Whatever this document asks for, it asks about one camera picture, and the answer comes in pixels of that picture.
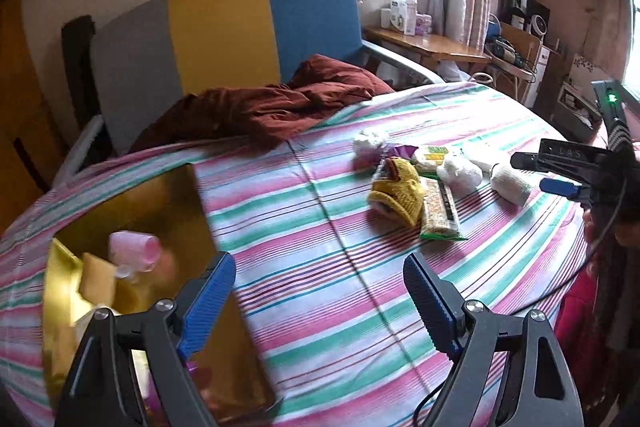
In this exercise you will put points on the green snack bar packet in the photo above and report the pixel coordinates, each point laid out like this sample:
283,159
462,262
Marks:
440,212

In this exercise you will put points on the maroon cloth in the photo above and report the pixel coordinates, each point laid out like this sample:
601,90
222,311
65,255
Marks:
280,107

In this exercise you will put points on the white jar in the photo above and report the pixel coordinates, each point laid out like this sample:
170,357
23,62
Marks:
386,19

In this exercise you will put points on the blue round container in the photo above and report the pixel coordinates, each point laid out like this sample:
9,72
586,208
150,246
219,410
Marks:
493,29

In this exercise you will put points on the white carton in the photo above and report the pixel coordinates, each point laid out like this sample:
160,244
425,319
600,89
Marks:
404,14

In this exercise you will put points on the wooden wardrobe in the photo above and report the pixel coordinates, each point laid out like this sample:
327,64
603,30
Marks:
25,117

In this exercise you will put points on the grey storage box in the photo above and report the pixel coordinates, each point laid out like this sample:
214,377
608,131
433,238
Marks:
577,102

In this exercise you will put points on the white round fan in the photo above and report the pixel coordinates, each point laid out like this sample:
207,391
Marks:
538,25

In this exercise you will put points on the person's red clothing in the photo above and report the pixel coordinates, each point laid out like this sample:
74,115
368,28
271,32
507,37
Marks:
575,317

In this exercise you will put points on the green yellow packet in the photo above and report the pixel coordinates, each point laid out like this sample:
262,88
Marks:
430,157

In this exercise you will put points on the purple packet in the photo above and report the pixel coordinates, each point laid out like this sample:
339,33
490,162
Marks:
402,152

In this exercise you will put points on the striped cloth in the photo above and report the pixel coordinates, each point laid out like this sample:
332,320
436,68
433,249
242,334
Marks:
325,257

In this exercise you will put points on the wooden side table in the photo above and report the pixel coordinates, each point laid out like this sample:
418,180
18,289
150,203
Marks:
435,44

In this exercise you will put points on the yellow knitted toy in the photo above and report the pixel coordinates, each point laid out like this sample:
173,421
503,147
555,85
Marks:
395,197

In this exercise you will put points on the gold tin box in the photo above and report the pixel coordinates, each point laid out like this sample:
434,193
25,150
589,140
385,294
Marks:
165,207

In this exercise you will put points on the black radio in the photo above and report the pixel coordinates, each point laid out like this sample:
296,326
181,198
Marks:
505,49

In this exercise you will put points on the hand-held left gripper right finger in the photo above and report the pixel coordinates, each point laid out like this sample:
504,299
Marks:
430,302

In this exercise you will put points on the purple pack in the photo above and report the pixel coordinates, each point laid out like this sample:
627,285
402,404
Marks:
424,24

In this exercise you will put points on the yellow sponge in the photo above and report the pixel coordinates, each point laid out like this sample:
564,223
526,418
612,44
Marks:
97,279

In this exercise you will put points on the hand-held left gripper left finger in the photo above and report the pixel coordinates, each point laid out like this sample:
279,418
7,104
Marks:
207,302

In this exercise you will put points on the person's right hand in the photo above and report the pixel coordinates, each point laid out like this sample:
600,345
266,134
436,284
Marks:
592,229

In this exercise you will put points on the white small cabinet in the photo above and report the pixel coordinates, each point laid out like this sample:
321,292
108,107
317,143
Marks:
545,77

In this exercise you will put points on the white towel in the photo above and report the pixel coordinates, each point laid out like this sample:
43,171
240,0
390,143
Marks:
510,187

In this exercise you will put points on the tricolour padded armchair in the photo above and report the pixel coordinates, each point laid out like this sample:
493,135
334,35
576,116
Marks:
220,37

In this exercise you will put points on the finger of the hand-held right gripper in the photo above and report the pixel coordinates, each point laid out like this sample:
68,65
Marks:
560,154
560,187

